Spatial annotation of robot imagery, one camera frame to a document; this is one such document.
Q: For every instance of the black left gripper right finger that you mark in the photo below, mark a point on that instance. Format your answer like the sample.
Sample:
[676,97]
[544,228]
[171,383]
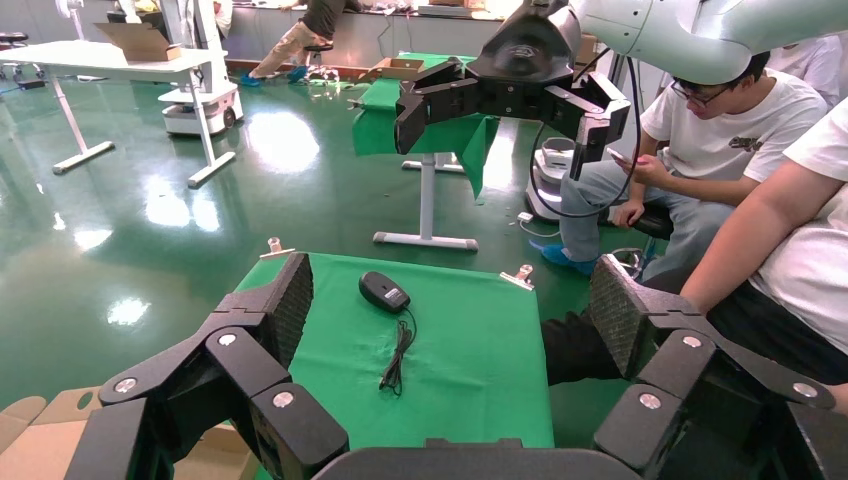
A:
[682,361]

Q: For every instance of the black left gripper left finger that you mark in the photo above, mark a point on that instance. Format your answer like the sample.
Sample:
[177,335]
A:
[252,371]

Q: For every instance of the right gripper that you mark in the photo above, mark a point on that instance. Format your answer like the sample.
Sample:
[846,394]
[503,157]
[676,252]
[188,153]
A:
[530,46]

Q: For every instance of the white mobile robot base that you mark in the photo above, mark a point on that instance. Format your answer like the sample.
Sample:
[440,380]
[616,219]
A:
[553,159]

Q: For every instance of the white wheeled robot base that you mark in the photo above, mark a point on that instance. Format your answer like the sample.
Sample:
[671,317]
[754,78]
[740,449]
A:
[199,109]

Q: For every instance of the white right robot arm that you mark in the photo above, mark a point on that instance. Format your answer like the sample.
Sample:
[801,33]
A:
[696,33]

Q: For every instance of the small open cardboard box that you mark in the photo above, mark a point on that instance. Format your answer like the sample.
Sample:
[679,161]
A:
[397,68]

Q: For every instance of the open flat cardboard box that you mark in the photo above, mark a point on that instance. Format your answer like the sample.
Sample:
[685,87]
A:
[40,450]

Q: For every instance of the grey workbench counter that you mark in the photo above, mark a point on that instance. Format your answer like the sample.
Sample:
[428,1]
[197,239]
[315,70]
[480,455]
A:
[430,40]

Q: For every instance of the smartphone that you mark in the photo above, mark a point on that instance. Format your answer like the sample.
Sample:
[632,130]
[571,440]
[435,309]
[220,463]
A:
[617,156]

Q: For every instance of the silver binder clip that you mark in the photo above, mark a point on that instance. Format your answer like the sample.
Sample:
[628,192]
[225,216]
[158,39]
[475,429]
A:
[518,278]
[277,252]

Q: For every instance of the black stool seat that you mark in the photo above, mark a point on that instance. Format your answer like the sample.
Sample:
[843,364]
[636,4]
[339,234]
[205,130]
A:
[656,222]

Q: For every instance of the person in white t-shirt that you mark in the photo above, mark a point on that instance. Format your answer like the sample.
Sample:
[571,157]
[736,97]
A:
[808,265]

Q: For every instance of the black round stool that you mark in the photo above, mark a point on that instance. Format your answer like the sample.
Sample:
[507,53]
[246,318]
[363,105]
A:
[318,48]

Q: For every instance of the green tablecloth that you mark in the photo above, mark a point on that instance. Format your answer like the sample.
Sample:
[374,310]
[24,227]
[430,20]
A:
[464,364]

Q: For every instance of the seated person with glasses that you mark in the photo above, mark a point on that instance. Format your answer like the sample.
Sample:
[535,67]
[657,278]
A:
[729,132]

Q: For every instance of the bending person in khaki trousers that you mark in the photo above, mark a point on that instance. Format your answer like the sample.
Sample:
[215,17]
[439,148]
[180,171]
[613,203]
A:
[291,43]

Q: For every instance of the person in white shirt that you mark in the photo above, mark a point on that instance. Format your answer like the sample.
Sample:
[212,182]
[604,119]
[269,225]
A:
[811,63]

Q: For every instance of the white height-adjustable table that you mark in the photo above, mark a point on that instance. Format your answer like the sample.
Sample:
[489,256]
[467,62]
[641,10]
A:
[99,58]

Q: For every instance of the open brown cardboard carton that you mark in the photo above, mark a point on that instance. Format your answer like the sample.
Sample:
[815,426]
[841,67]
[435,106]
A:
[139,41]

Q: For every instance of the white standing fan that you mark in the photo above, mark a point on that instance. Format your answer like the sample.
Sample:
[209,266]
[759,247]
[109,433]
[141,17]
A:
[69,8]

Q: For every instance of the black office chair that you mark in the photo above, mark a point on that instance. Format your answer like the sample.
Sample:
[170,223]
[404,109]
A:
[13,38]

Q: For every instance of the grey pedestal table frame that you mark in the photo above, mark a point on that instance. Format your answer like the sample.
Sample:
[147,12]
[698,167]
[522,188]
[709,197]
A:
[427,199]

